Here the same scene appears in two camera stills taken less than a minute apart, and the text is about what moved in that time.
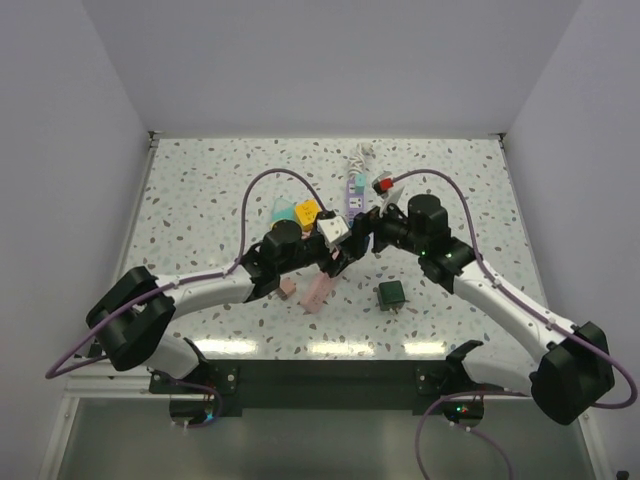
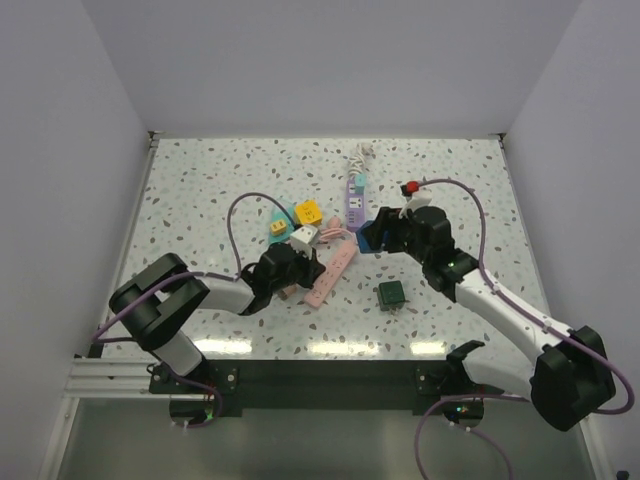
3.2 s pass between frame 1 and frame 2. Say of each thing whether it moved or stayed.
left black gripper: moved
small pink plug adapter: stayed
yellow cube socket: stayed
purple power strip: stayed
